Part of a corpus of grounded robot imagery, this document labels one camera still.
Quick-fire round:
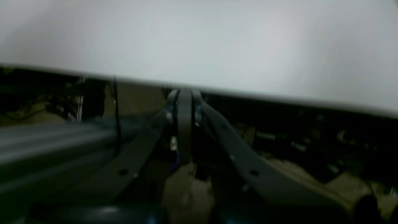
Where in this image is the grey aluminium frame bar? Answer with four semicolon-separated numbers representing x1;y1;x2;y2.
1;119;143;195

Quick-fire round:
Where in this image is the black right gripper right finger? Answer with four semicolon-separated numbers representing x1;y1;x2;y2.
185;90;348;218

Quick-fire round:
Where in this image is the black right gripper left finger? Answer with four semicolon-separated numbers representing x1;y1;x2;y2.
72;90;185;204

